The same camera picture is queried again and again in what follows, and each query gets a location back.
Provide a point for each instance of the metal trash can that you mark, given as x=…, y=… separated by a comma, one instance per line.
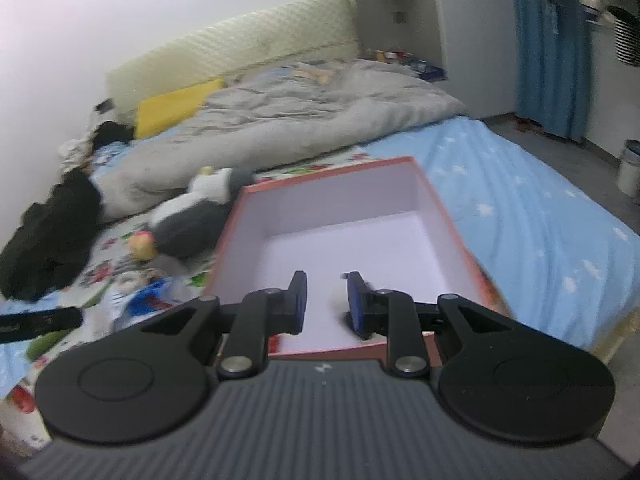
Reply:
x=629, y=167

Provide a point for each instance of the blue star bed sheet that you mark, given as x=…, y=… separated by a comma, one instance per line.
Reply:
x=525, y=210

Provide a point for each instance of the grey quilt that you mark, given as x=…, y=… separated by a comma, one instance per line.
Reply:
x=300, y=110

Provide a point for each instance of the floral printed sheet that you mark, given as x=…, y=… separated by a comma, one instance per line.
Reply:
x=105, y=265

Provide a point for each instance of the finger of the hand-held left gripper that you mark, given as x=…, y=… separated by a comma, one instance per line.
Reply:
x=57, y=321

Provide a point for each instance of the blue printed packet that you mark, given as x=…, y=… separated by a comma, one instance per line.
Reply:
x=150, y=300

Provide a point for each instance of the black white striped garment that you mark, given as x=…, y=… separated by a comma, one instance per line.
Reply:
x=625, y=35

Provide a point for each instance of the cream padded headboard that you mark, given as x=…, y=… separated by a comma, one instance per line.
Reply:
x=250, y=35

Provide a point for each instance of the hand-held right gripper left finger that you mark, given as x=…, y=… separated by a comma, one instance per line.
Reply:
x=300, y=302

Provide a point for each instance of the yellow pink soft toy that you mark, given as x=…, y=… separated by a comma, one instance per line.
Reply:
x=142, y=246

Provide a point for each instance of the cream bed base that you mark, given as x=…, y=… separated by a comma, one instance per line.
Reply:
x=612, y=335

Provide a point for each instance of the grey white penguin plush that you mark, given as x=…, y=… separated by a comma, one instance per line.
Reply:
x=190, y=220

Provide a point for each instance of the white cabinet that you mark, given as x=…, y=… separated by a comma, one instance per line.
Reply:
x=475, y=35

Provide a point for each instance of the bedside clutter of small items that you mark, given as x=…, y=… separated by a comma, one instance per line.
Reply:
x=405, y=60

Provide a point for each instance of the orange storage box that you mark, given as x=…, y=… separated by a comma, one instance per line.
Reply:
x=350, y=230

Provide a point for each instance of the beige soft item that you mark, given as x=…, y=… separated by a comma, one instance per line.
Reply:
x=312, y=75

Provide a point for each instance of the small black garment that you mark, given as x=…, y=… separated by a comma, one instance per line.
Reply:
x=112, y=134

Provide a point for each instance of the wall socket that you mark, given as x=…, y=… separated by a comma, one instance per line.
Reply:
x=398, y=16

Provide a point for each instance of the large black clothes pile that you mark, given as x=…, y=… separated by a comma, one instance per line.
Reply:
x=50, y=230

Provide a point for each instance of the white crumpled cloth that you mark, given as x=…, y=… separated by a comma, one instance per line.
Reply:
x=75, y=152

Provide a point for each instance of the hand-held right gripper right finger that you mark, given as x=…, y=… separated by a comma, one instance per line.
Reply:
x=356, y=305

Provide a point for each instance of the blue curtain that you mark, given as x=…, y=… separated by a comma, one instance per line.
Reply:
x=550, y=60

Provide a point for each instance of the yellow cloth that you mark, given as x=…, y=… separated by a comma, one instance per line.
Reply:
x=170, y=107

